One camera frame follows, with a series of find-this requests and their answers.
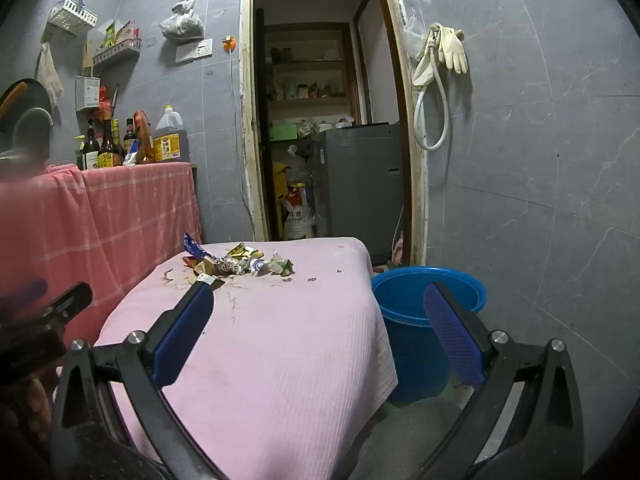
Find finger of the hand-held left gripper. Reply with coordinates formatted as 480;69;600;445
42;282;94;324
0;279;49;311

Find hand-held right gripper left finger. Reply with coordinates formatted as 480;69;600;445
50;280;226;480

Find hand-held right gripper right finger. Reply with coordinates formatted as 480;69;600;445
415;281;586;480

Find blue plastic bucket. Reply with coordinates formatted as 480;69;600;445
371;266;487;406

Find pile of wrappers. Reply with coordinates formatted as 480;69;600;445
181;232;296;291

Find person's left hand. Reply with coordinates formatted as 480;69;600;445
0;374;58;450

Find pink plaid cloth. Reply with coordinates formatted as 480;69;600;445
0;161;203;346

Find pink ribbed towel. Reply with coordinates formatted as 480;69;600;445
92;237;399;480

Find dark bottle yellow label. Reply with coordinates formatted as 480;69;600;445
97;110;123;168

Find white and red sack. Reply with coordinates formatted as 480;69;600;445
280;182;317;241

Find orange sauce bottle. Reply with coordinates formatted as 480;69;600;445
132;110;156;165

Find yellow bag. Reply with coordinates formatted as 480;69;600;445
272;160;292;202

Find grey washing machine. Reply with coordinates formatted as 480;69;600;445
312;122;405;257

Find large oil jug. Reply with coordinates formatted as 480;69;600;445
153;105;190;163

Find black pan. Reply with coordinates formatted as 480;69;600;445
0;78;53;133

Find white utensil holder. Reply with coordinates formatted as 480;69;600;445
75;75;101;111

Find hanging beige cloth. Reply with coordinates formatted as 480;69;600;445
36;42;65;108

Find dark wooden door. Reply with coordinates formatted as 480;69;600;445
254;7;274;241

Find seasoning packets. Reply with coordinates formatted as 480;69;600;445
102;20;138;47

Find white plastic basket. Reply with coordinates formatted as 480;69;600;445
47;0;98;37

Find cream rubber gloves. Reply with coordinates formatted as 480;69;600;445
412;22;469;87

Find wooden shelf unit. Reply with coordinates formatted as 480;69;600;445
262;22;358;127

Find hanging filled plastic bag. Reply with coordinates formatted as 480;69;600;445
159;0;205;41

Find clear plastic bag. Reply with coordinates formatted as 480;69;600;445
401;15;426;61

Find wooden door frame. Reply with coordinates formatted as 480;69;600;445
239;0;430;267

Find white hose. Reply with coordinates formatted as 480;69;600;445
412;25;449;152

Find grey wall cable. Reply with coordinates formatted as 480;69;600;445
229;50;252;213

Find white wall shelf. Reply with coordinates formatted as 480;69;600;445
92;37;142;66

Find wall switch plate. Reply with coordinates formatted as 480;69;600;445
175;37;213;64

